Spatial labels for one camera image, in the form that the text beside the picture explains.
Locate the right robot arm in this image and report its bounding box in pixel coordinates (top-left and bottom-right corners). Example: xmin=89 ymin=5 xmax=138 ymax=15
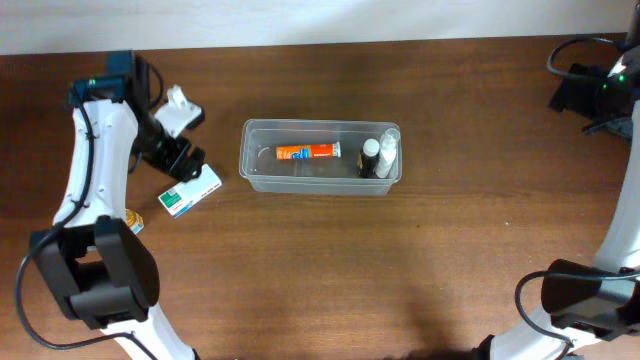
xmin=464 ymin=12 xmax=639 ymax=359

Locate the white squeeze bottle clear cap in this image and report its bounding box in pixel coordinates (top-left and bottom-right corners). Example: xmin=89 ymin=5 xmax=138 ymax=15
xmin=374 ymin=128 xmax=400 ymax=179

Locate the small gold-lid jar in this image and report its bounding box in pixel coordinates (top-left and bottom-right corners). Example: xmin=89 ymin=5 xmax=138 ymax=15
xmin=125 ymin=209 xmax=144 ymax=234

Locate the clear plastic container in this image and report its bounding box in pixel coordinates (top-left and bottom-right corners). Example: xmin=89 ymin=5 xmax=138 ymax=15
xmin=239 ymin=119 xmax=402 ymax=196

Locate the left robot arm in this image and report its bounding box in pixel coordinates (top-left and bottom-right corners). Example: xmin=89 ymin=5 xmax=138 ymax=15
xmin=26 ymin=51 xmax=221 ymax=359

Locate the orange effervescent tablet tube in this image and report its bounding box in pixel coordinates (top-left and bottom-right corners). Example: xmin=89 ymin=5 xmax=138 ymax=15
xmin=276 ymin=142 xmax=341 ymax=160

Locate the white green medicine box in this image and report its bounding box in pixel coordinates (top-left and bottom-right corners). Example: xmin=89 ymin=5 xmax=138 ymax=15
xmin=158 ymin=164 xmax=222 ymax=218

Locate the dark bottle white cap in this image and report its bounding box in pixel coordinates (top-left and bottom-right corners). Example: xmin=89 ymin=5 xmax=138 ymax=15
xmin=358 ymin=138 xmax=380 ymax=178

